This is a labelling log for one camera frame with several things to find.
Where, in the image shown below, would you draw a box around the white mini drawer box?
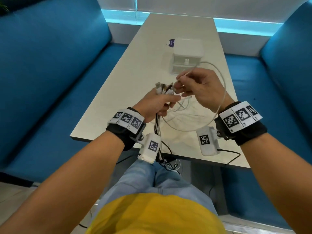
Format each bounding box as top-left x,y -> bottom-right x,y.
171,37 -> 204,76

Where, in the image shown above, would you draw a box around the blue jeans legs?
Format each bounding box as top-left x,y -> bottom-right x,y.
91,159 -> 219,217

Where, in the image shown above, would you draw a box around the dark planter box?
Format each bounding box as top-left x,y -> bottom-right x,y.
0,0 -> 50,16

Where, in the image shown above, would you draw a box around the black USB cable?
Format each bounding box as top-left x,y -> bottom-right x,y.
155,81 -> 182,176
156,81 -> 182,176

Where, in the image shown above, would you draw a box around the white roller blind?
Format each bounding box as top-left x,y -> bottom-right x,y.
96,0 -> 137,11
136,0 -> 305,24

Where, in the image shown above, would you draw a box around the person's left forearm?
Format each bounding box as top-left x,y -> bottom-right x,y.
0,130 -> 126,234

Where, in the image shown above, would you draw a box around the person's left hand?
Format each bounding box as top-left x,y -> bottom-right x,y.
133,87 -> 182,124

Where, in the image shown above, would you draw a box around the person's right hand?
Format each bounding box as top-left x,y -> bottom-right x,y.
172,68 -> 236,114

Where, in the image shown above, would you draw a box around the black marker wristband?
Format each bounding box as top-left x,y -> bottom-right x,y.
214,101 -> 268,147
106,107 -> 147,152

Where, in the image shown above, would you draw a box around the yellow shirt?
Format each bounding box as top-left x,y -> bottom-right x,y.
85,193 -> 227,234

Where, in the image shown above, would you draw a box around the person's right forearm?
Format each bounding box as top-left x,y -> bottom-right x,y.
240,133 -> 312,234

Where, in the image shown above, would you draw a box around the white charger on floor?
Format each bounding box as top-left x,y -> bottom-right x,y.
216,148 -> 242,166

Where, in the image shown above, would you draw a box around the blue sofa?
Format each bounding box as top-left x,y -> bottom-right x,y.
0,0 -> 130,184
220,0 -> 312,230

